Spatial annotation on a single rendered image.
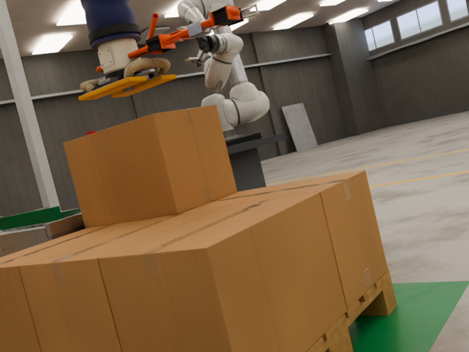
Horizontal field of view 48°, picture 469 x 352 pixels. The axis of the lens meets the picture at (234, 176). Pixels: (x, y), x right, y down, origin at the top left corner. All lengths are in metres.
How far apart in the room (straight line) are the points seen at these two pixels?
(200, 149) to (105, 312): 0.91
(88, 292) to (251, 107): 1.67
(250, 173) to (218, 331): 1.68
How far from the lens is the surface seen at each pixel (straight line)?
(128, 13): 2.42
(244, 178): 2.85
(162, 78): 2.35
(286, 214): 1.52
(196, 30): 2.11
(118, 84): 2.25
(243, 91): 2.96
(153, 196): 2.13
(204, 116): 2.28
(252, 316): 1.35
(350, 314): 1.82
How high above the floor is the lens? 0.76
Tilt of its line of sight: 4 degrees down
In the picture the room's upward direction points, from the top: 14 degrees counter-clockwise
